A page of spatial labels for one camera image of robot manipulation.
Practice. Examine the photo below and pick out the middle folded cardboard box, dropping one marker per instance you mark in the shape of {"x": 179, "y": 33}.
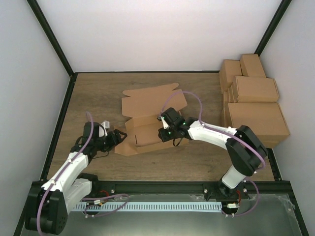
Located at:
{"x": 254, "y": 90}

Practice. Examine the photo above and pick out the large front cardboard box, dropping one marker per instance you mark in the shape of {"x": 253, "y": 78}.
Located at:
{"x": 266, "y": 120}

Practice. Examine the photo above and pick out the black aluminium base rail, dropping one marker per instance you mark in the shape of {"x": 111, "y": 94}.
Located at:
{"x": 208, "y": 189}

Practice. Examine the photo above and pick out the bottom stacked cardboard box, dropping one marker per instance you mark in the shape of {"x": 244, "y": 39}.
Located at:
{"x": 270, "y": 144}

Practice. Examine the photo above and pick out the black frame post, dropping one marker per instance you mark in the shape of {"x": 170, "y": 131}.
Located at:
{"x": 35, "y": 7}
{"x": 281, "y": 10}

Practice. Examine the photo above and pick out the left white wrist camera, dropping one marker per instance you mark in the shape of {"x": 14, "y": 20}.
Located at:
{"x": 103, "y": 128}

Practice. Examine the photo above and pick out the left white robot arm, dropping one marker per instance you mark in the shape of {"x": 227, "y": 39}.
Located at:
{"x": 49, "y": 202}

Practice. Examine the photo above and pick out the right black frame post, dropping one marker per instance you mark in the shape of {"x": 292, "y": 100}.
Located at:
{"x": 281, "y": 10}

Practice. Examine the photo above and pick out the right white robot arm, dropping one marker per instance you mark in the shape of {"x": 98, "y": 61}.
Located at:
{"x": 247, "y": 153}

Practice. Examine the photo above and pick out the light blue slotted cable duct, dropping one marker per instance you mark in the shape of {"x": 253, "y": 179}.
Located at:
{"x": 152, "y": 207}

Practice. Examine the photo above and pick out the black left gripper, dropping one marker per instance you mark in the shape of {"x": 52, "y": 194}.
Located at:
{"x": 118, "y": 140}

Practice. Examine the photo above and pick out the rear left cardboard box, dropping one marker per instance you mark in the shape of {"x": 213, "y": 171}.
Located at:
{"x": 229, "y": 69}

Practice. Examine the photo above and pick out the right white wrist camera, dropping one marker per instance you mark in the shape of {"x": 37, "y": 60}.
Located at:
{"x": 164, "y": 123}

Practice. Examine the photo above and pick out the rear right cardboard box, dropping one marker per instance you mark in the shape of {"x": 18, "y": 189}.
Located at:
{"x": 251, "y": 66}

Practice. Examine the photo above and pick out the left black frame post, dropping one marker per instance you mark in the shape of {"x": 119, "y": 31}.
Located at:
{"x": 35, "y": 7}

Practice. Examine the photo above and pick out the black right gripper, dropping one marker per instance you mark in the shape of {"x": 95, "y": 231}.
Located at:
{"x": 164, "y": 137}

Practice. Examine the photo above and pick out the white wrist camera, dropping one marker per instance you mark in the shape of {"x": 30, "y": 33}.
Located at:
{"x": 164, "y": 123}
{"x": 103, "y": 128}

